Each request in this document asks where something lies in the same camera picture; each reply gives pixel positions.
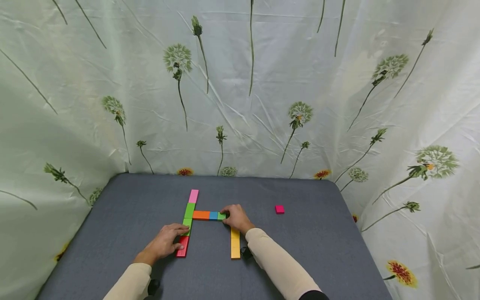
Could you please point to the person's right hand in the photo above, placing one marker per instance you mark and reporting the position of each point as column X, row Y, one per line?
column 239, row 220

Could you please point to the person's left hand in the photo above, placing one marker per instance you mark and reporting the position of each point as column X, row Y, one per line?
column 162, row 243

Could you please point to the person's right thumb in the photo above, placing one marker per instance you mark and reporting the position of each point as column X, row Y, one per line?
column 227, row 221

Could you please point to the person's left fingers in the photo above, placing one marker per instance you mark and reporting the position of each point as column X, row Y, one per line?
column 179, row 228

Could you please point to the person's right fingers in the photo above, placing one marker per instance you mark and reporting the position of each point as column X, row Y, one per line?
column 227, row 209

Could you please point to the person's left thumb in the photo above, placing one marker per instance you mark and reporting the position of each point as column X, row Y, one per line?
column 177, row 247

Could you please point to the red long block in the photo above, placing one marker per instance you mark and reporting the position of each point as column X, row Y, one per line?
column 184, row 246

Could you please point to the green small block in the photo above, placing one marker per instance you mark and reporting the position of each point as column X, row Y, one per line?
column 221, row 216

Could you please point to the green long block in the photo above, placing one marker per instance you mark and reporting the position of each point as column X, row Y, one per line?
column 186, row 222
column 189, row 210

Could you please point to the person's left forearm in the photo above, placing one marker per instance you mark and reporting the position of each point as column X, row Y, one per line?
column 129, row 282

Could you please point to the person's right forearm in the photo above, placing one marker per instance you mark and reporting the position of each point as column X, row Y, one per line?
column 279, row 264

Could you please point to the blue small block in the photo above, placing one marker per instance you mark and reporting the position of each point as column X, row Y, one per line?
column 213, row 216

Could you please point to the yellow long block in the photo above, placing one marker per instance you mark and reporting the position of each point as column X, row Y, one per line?
column 235, row 246

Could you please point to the orange long block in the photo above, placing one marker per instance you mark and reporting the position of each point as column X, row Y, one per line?
column 201, row 215

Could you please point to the pink long block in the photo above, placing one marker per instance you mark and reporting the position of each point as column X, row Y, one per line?
column 193, row 196

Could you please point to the black wrist band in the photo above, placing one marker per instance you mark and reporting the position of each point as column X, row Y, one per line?
column 153, row 287
column 246, row 252

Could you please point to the magenta small block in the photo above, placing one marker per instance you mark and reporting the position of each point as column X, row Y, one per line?
column 279, row 209

